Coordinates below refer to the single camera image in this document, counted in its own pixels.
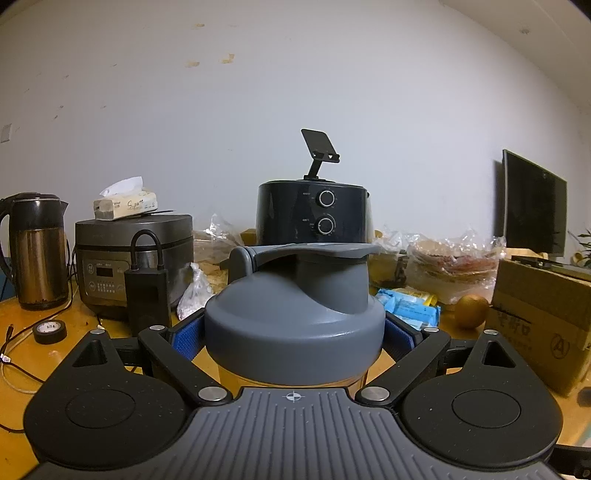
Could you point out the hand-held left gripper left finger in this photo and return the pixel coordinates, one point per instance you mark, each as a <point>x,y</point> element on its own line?
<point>187,339</point>

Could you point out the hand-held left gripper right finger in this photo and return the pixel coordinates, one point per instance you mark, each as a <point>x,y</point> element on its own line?
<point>399,334</point>

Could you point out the shaker bottle with grey lid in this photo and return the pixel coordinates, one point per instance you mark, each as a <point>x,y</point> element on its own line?
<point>295,332</point>

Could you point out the blue snack packet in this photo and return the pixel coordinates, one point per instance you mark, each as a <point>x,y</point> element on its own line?
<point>388,295</point>
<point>415,314</point>

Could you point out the yellow snack packet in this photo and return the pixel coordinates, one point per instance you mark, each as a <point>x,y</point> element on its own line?
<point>422,297</point>

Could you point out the small white plastic bag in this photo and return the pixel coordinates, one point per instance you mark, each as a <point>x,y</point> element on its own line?
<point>194,295</point>

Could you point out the clear bag of yellow boxes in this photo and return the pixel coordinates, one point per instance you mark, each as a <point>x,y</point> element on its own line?
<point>390,263</point>

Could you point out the orange fruit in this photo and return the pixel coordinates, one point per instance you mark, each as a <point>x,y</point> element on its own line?
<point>472,313</point>

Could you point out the clear bag of flatbreads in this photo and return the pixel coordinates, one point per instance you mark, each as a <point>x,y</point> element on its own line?
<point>452,267</point>

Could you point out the clear bag of bread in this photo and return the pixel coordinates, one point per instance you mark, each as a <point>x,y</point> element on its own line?
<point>217,258</point>

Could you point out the small yellow box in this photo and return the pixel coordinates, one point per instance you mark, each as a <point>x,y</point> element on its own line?
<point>249,237</point>

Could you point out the grey rice cooker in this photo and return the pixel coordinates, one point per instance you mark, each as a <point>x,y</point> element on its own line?
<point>106,240</point>

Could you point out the cardboard box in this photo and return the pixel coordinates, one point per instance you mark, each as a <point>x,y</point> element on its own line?
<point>535,323</point>

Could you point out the black tape roll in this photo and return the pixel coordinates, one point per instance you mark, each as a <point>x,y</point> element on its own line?
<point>39,337</point>

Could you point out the tissue pack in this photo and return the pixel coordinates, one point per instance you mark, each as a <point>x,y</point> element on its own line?
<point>124,205</point>

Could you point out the black flat tray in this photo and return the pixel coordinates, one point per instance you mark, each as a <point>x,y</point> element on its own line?
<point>540,263</point>

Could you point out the dark blue air fryer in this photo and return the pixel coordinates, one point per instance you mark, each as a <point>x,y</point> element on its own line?
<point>286,212</point>

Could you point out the black television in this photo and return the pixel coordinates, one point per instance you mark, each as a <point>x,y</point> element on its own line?
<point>535,207</point>

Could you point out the green leafy plant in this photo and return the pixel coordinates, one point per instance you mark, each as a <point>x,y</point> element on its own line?
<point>582,247</point>

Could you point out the black phone stand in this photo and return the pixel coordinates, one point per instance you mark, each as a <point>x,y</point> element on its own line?
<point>316,141</point>

